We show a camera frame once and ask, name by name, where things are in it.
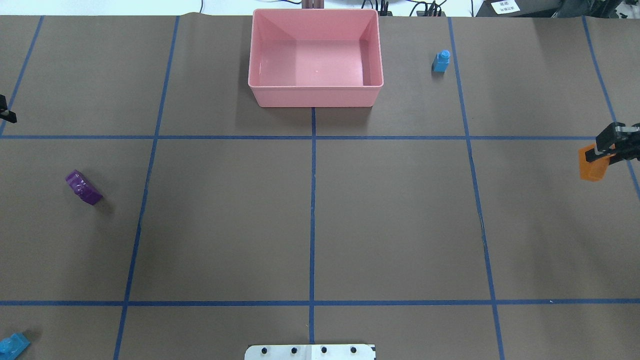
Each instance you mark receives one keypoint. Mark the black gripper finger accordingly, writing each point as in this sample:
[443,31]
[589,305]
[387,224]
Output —
[5,113]

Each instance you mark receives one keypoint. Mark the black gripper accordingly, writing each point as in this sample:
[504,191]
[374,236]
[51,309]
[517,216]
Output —
[613,137]

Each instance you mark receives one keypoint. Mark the orange block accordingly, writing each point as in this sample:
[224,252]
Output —
[591,172]

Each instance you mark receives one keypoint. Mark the purple block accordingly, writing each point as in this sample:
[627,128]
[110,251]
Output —
[83,188]

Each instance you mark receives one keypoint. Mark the small blue block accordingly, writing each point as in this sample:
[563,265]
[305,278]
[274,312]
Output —
[441,61]

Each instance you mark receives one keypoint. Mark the long blue block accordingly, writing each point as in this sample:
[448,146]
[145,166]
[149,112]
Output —
[13,346]

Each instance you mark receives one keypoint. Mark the pink plastic box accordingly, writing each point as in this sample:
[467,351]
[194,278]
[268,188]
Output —
[315,58]

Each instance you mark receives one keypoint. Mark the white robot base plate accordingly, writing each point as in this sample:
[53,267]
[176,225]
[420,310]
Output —
[347,351]

